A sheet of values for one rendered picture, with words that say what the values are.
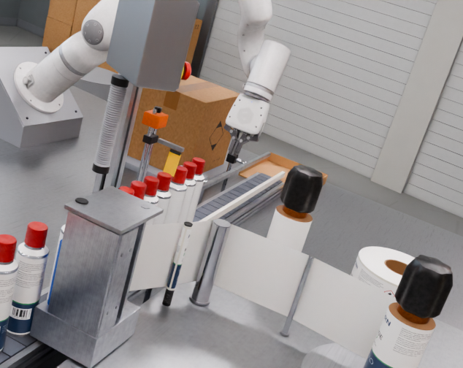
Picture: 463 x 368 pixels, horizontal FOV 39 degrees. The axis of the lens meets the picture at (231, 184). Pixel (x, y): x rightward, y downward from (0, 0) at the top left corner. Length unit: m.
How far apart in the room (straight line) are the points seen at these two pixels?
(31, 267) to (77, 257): 0.08
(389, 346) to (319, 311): 0.19
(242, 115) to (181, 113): 0.34
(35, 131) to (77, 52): 0.30
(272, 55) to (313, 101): 4.36
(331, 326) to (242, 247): 0.24
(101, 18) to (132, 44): 0.63
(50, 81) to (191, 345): 1.15
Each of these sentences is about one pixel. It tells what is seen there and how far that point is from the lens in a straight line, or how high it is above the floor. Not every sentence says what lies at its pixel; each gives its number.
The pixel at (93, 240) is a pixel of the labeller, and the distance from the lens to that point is 1.06.
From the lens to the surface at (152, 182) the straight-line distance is 1.41.
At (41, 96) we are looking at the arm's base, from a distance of 2.21.
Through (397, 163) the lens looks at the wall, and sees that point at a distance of 5.90.
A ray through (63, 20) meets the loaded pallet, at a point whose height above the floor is 0.66.
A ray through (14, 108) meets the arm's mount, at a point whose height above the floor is 0.95.
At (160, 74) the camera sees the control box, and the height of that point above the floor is 1.32.
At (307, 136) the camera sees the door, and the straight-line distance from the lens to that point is 6.22.
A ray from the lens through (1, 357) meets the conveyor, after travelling 1.16.
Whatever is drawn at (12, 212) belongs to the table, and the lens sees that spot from 1.73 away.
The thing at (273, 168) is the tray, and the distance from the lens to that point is 2.58.
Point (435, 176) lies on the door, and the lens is 5.89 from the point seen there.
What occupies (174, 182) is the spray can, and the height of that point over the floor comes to 1.05.
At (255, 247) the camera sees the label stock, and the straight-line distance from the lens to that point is 1.35.
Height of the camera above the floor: 1.59
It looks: 19 degrees down
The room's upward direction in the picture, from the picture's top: 16 degrees clockwise
